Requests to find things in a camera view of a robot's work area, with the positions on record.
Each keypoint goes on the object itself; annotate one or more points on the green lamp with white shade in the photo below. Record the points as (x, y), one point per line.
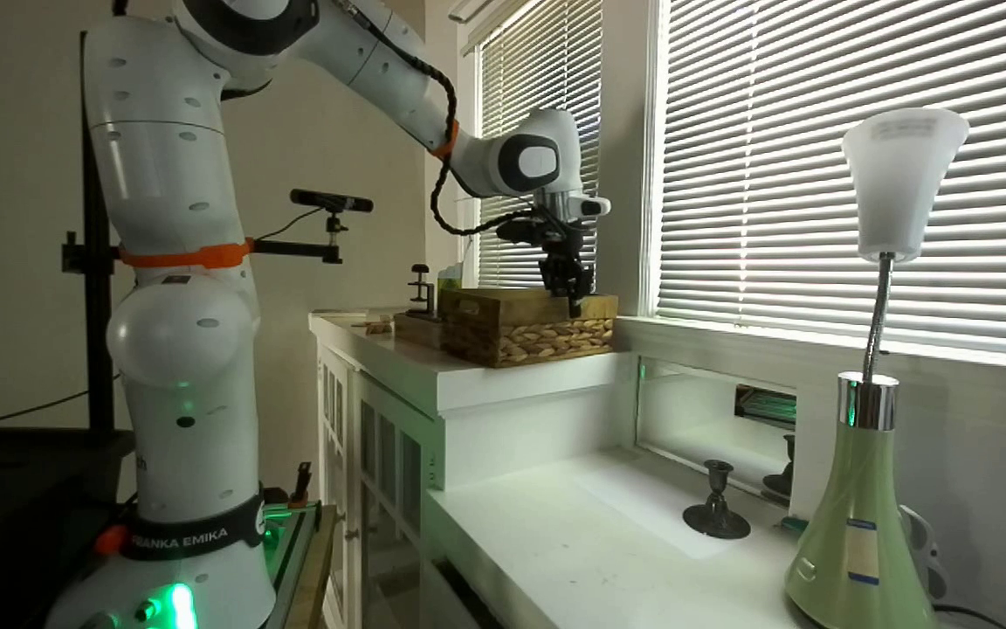
(874, 510)

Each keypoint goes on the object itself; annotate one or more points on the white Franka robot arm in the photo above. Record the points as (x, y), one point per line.
(177, 351)

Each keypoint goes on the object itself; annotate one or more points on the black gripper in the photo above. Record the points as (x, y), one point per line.
(567, 250)

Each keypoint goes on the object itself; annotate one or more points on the black clamp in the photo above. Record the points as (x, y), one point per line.
(419, 293)

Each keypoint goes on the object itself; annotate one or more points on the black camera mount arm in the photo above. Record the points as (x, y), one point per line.
(299, 250)

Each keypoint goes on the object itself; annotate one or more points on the narrow white window blind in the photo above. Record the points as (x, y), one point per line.
(539, 58)

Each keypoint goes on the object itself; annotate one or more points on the black camera bar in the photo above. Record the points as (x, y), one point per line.
(328, 202)

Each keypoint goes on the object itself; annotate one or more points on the black candle holder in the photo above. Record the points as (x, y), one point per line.
(717, 510)

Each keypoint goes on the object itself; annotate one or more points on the wide white window blind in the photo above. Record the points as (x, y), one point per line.
(855, 177)

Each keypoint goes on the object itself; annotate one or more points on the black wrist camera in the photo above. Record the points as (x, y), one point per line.
(523, 227)

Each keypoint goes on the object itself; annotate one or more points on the dark robot stand table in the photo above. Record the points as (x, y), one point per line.
(14, 510)

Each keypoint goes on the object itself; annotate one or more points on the black stand pole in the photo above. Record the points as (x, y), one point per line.
(97, 328)

